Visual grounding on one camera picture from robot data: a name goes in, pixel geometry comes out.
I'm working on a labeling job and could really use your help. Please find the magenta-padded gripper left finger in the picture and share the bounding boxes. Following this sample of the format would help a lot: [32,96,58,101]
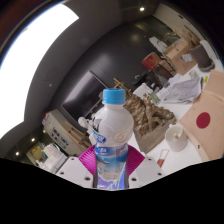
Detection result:
[55,144,99,189]

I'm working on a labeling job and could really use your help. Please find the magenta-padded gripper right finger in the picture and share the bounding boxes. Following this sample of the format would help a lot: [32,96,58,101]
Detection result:
[125,145,166,190]

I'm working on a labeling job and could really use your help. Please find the white bottle with blue cap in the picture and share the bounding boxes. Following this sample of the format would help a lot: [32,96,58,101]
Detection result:
[92,88,135,191]

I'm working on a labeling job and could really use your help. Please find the wooden red-tipped stick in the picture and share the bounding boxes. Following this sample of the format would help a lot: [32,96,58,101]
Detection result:
[156,148,170,168]

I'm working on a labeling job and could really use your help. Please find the wooden easel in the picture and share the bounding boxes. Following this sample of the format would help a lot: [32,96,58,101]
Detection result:
[112,77,128,91]
[64,119,93,149]

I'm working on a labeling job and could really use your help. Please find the white cabinet with pictures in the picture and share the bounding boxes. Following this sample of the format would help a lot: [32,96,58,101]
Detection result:
[43,109,73,151]

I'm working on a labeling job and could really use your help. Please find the white ceramic mug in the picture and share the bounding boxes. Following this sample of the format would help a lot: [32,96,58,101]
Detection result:
[164,123,189,153]

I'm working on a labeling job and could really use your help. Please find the white plaster bust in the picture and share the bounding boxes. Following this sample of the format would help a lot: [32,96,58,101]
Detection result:
[77,116,93,133]

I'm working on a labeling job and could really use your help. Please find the golden figure sculpture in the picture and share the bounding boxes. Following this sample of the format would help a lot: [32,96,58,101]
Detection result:
[98,90,178,154]

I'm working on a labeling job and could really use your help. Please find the white spray bottle green label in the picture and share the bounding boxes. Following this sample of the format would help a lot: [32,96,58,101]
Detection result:
[149,88,161,103]

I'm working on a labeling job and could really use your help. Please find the flat round red coaster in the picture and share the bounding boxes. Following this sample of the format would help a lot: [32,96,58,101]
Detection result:
[195,111,212,130]

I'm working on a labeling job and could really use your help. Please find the folded grey newspaper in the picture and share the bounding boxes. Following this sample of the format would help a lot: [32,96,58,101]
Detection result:
[162,76,204,105]

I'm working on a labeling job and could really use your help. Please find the small clear glass jar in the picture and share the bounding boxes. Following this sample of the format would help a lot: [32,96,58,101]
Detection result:
[189,69,199,80]

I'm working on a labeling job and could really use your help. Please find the red box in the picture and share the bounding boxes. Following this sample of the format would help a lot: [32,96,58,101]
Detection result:
[141,52,163,71]

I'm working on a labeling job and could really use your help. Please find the long white ceiling light panel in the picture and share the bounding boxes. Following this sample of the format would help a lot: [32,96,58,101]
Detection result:
[0,3,80,139]

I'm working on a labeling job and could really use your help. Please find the brown cardboard box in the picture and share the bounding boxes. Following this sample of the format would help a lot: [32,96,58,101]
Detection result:
[163,39,198,76]

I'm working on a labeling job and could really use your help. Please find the dried plant in grey pot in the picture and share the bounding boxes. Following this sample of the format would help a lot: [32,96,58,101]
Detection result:
[189,43,216,73]

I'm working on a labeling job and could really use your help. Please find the white plaster figure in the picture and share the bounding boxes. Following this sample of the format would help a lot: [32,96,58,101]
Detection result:
[148,35,167,54]

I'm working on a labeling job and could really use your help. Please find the round ceiling spotlights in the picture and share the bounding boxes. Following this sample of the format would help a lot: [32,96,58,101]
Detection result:
[13,6,146,157]

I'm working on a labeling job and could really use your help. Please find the black wall screen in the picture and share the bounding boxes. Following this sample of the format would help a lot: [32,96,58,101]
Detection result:
[60,69,108,124]

